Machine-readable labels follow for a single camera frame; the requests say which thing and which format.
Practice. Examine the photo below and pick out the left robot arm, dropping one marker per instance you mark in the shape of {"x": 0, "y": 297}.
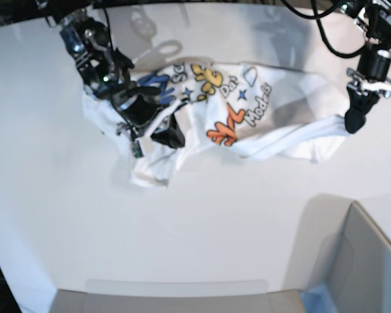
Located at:
{"x": 374, "y": 19}

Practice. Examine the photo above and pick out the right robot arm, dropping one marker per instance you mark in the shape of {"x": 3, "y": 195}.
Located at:
{"x": 105, "y": 71}

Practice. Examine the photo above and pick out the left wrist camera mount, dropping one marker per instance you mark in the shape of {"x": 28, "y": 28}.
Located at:
{"x": 362, "y": 86}

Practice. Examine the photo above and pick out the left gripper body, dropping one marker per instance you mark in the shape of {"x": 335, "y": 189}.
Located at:
{"x": 374, "y": 64}

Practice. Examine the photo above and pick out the white t-shirt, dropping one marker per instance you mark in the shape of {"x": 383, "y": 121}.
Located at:
{"x": 251, "y": 110}

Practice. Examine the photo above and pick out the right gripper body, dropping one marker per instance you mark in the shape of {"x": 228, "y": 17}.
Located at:
{"x": 136, "y": 106}

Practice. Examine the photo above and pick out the grey cardboard box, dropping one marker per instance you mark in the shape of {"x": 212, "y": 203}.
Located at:
{"x": 341, "y": 258}

